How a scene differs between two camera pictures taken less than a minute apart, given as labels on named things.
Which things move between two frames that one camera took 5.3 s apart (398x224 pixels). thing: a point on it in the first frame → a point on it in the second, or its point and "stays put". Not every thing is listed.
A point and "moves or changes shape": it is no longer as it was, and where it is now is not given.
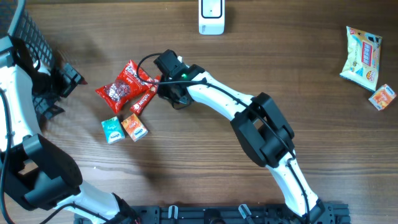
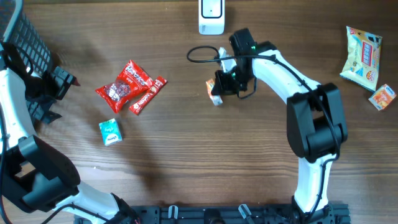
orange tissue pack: [134, 127] moves or changes shape
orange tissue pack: [382, 98] stays put
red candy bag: [130, 80] stays put
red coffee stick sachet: [137, 106] stays put
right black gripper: [162, 92] → [222, 86]
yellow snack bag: [362, 64] stays put
